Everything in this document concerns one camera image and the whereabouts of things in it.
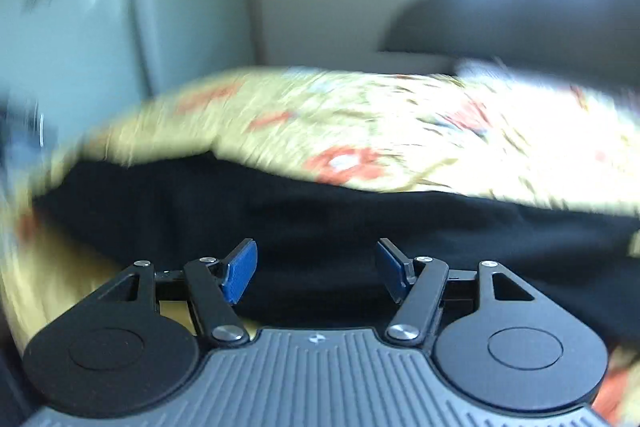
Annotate black pants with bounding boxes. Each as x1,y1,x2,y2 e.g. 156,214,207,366
31,153,640,348

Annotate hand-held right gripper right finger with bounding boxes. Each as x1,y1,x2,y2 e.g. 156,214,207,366
375,238,540,348

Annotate yellow carrot-print blanket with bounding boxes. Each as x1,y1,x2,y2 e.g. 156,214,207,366
0,66,640,427

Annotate grey scalloped headboard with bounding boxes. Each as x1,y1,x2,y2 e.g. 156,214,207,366
378,0,640,80

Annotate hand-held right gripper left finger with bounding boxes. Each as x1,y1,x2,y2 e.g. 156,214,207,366
91,238,259,348

